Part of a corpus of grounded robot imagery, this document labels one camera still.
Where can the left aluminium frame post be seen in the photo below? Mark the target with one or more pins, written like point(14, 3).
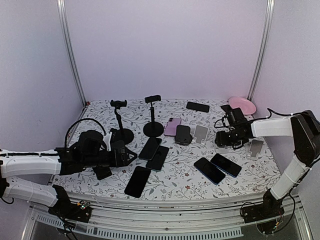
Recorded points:
point(61, 7)

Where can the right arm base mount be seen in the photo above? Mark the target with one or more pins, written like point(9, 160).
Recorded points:
point(267, 218)

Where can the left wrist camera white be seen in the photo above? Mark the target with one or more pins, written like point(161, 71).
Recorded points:
point(109, 140)

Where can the blue-edged phone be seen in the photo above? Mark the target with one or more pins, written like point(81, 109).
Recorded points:
point(226, 165)
point(209, 170)

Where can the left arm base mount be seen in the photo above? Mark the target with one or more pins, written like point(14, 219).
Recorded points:
point(65, 209)

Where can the black phone under plate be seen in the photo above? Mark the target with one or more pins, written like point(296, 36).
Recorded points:
point(226, 108)

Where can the pink plate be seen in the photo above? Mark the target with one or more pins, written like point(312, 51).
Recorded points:
point(246, 106)

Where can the silver folding phone stand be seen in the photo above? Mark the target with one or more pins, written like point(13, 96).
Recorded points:
point(200, 134)

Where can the black folding stand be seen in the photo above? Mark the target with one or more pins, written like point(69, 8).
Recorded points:
point(122, 155)
point(183, 135)

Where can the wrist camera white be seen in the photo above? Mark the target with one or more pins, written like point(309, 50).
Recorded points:
point(235, 118)
point(109, 140)

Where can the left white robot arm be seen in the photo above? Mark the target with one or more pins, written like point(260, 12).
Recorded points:
point(13, 165)

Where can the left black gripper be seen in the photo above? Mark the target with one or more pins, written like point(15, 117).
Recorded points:
point(112, 165)

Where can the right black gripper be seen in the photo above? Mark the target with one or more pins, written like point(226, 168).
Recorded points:
point(221, 140)

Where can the aluminium frame post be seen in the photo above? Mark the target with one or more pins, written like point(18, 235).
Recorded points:
point(61, 7)
point(270, 5)

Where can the tall black phone stand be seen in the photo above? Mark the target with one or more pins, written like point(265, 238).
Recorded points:
point(124, 134)
point(153, 128)

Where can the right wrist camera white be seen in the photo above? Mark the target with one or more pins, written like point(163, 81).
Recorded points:
point(235, 118)

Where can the floral patterned table mat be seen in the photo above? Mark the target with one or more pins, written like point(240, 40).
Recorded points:
point(178, 179)

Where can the aluminium front rail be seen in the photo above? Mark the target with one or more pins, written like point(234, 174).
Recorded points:
point(201, 219)

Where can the black phone small left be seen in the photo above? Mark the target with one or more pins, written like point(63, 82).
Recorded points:
point(102, 172)

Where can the pink smartphone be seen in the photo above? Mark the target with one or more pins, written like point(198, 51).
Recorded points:
point(171, 127)

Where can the black phone upper stacked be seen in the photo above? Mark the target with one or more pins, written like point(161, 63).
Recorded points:
point(150, 148)

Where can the black phone front left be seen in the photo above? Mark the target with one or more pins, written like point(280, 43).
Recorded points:
point(137, 182)

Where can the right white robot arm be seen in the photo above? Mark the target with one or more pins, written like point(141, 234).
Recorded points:
point(292, 135)

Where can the black phone stacked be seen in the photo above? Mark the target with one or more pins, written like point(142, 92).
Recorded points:
point(150, 148)
point(158, 159)

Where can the right aluminium frame post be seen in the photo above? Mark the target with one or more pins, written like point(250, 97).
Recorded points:
point(270, 5)

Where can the white folding stand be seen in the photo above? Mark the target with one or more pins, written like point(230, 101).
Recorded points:
point(255, 148)

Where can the black phone at back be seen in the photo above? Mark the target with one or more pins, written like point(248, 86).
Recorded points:
point(198, 107)

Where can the left tall black phone stand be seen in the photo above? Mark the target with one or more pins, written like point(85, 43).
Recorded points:
point(124, 134)

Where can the black phone lower stacked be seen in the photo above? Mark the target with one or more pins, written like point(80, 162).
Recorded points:
point(158, 159)

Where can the right tall black phone stand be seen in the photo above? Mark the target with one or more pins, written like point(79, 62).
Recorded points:
point(153, 128)

